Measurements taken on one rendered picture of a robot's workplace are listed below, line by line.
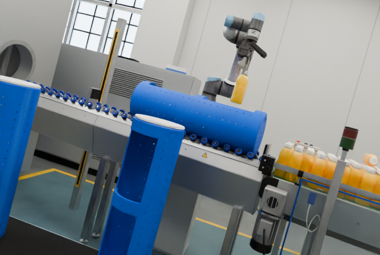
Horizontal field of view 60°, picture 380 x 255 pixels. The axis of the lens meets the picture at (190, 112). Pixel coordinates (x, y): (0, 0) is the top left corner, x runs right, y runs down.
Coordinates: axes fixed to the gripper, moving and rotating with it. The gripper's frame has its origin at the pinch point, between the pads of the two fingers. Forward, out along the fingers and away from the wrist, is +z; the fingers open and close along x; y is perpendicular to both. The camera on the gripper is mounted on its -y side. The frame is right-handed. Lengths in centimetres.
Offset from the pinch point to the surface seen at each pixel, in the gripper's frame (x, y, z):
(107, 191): -41, 77, 104
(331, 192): 19, -58, 49
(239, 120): -8.5, -4.1, 26.9
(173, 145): 26, 20, 51
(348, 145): 22, -59, 26
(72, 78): -157, 222, 26
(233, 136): -9.3, -3.4, 37.3
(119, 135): -18, 71, 60
